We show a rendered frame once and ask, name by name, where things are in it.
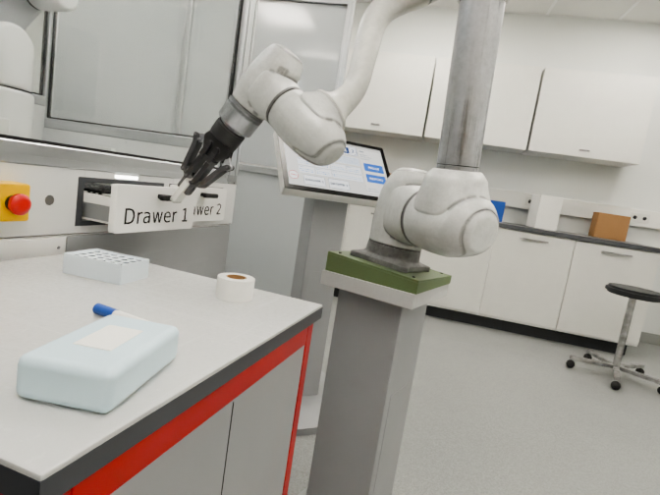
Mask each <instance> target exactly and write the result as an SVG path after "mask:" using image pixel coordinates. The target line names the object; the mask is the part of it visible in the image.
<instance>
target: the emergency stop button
mask: <svg viewBox="0 0 660 495"><path fill-rule="evenodd" d="M8 207H9V210H10V211H11V212H12V213H13V214H15V215H25V214H27V213H28V212H29V210H30V208H31V201H30V199H29V197H28V196H27V195H25V194H22V193H16V194H14V195H13V196H11V197H10V199H9V201H8Z"/></svg>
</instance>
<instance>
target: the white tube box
mask: <svg viewBox="0 0 660 495"><path fill-rule="evenodd" d="M148 267H149V259H147V258H142V257H137V256H132V255H127V254H122V253H118V252H113V251H109V250H104V249H99V248H92V249H85V250H78V251H71V252H64V260H63V273H67V274H72V275H76V276H81V277H84V278H89V279H93V280H98V281H102V282H107V283H112V284H116V285H124V284H127V283H131V282H134V281H137V280H141V279H144V278H147V277H148Z"/></svg>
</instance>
